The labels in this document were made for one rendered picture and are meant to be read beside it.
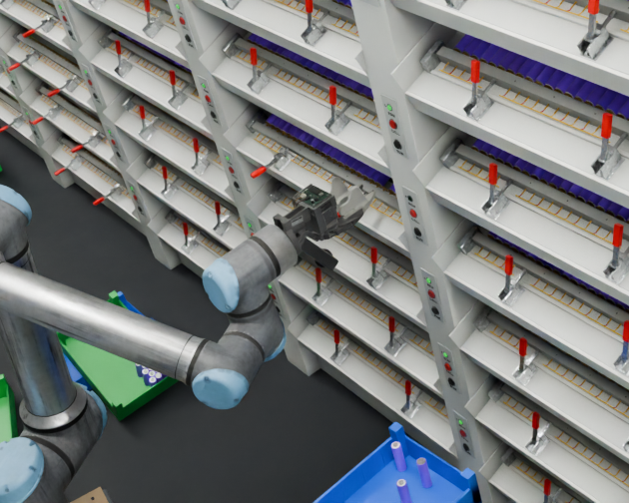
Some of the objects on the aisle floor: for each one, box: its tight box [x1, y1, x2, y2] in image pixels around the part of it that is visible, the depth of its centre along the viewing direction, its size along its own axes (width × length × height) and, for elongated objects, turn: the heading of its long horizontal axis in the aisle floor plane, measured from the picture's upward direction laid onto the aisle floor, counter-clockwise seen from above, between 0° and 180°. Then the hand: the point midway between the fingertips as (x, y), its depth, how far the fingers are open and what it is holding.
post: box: [350, 0, 508, 503], centre depth 229 cm, size 20×9×177 cm, turn 143°
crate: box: [56, 290, 179, 421], centre depth 335 cm, size 30×20×8 cm
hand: (363, 195), depth 243 cm, fingers open, 3 cm apart
